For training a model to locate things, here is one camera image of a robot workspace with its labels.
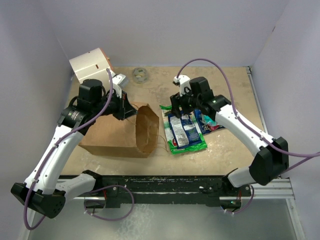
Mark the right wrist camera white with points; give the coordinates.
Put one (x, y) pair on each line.
(183, 81)

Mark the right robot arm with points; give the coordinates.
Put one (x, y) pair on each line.
(267, 163)

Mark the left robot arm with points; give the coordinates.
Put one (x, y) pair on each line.
(41, 191)

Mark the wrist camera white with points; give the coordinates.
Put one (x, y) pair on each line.
(183, 81)
(120, 82)

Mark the blue white snack packet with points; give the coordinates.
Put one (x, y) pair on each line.
(184, 131)

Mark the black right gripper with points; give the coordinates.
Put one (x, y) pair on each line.
(177, 100)

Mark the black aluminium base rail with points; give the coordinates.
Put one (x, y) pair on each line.
(112, 191)

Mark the white cylindrical container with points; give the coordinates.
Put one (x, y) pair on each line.
(92, 65)

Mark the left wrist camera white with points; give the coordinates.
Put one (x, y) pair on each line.
(120, 82)

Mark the teal snack packet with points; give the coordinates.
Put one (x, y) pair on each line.
(208, 121)

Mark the green snack packet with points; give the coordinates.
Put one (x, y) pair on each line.
(166, 110)

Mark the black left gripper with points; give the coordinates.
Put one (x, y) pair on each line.
(128, 110)

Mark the brown paper bag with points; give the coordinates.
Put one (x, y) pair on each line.
(134, 137)

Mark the clear plastic tape roll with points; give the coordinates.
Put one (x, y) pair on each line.
(140, 75)

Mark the blue chips bag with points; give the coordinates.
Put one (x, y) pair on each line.
(205, 129)

